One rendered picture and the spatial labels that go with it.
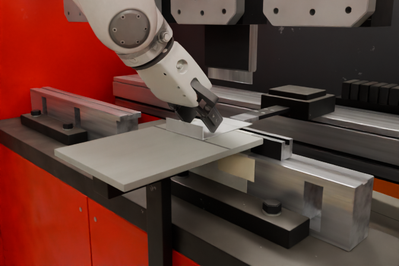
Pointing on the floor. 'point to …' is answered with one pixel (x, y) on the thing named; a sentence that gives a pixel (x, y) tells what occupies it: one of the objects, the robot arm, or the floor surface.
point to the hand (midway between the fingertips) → (199, 116)
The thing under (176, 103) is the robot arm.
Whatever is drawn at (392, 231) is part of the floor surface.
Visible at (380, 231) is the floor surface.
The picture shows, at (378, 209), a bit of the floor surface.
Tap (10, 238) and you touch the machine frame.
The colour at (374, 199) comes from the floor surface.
